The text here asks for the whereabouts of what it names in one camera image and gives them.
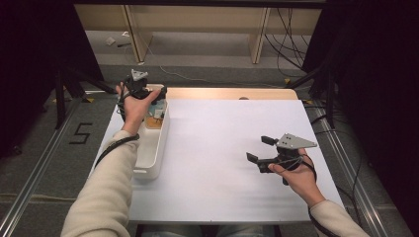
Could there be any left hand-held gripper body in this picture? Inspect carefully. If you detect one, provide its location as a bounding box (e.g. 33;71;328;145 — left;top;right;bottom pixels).
124;68;156;101

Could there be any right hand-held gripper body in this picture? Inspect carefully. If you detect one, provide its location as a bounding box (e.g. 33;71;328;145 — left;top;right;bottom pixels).
257;132;318;175

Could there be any white plastic bin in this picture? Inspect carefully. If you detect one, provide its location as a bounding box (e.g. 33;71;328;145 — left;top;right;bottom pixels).
131;83;171;181

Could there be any person's left hand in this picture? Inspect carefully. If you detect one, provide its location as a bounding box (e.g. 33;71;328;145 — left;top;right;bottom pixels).
115;83;163;136

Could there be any person's right hand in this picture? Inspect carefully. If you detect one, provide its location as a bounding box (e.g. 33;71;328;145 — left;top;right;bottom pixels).
267;147;327;209

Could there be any black metal stand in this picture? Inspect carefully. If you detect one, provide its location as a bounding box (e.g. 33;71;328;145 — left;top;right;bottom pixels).
53;63;125;130
286;60;337;130

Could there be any black curtain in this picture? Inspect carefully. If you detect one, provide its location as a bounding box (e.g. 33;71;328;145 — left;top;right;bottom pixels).
0;0;106;159
300;0;419;231

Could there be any black floor cable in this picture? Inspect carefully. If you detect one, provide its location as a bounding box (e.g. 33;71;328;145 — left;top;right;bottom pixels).
304;104;350;136

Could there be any right hand-held gripper cable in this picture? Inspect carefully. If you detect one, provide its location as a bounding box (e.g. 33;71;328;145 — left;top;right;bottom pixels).
297;154;335;237

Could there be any hand-held gripper cable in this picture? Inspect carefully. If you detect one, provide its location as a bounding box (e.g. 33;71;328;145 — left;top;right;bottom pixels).
94;92;141;170
297;154;335;237

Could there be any left hand-held gripper cable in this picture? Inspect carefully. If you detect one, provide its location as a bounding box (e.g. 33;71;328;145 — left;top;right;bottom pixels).
94;92;141;170

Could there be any aluminium floor rail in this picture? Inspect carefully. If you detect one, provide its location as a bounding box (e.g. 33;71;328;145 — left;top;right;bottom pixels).
0;97;85;237
309;105;391;237

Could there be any black cable bundle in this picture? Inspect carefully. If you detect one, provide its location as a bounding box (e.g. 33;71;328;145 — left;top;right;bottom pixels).
264;8;312;79

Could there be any tan floor cord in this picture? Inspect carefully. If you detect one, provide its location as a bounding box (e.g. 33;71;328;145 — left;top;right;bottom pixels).
0;192;80;202

